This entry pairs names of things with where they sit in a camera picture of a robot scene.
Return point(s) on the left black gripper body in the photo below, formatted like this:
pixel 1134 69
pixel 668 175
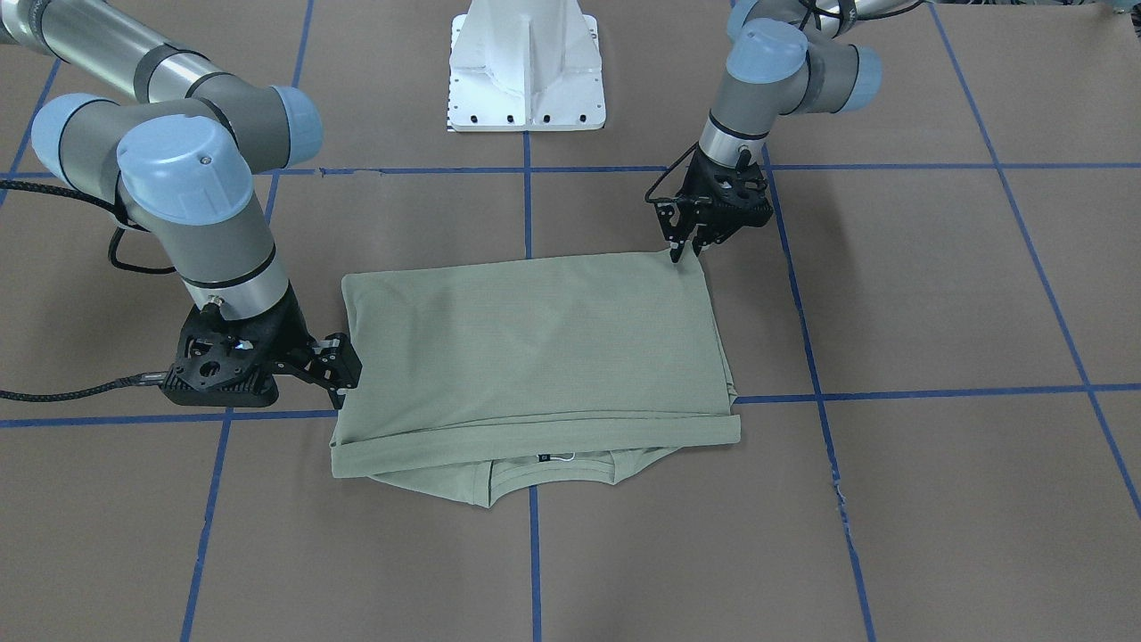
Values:
pixel 694 181

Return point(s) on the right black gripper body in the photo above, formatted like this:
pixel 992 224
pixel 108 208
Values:
pixel 287 327

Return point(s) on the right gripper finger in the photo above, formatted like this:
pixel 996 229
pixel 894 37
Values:
pixel 336 375
pixel 335 355

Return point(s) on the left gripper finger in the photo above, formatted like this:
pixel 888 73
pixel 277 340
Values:
pixel 678 219
pixel 705 235

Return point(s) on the olive green long-sleeve shirt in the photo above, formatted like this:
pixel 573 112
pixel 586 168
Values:
pixel 480 381

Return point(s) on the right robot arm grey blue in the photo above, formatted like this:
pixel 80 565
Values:
pixel 179 164

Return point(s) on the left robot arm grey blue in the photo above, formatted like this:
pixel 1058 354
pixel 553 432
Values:
pixel 786 58

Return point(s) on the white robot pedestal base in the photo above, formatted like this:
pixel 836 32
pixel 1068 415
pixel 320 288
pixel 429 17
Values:
pixel 525 67

